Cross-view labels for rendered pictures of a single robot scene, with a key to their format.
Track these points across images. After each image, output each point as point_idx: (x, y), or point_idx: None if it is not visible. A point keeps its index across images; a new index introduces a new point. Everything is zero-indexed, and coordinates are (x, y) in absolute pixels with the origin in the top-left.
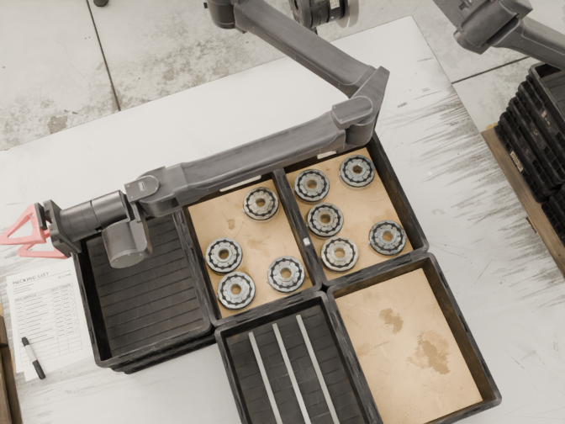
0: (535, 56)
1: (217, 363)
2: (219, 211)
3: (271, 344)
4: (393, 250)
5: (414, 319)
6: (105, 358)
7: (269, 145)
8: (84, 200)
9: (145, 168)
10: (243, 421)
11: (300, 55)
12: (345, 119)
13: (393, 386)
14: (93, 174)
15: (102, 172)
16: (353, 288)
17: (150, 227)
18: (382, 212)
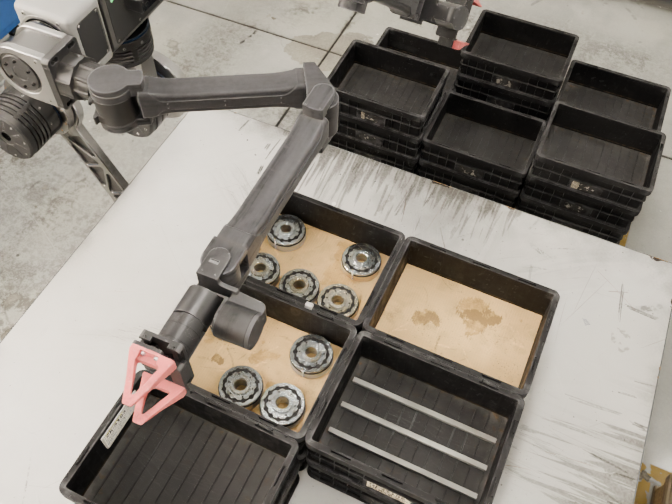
0: (391, 2)
1: (316, 501)
2: (196, 358)
3: (355, 422)
4: (376, 264)
5: (440, 303)
6: None
7: (280, 165)
8: (20, 484)
9: (63, 399)
10: (406, 487)
11: (230, 97)
12: (322, 105)
13: (478, 363)
14: (6, 451)
15: (15, 442)
16: (377, 316)
17: (139, 429)
18: (336, 247)
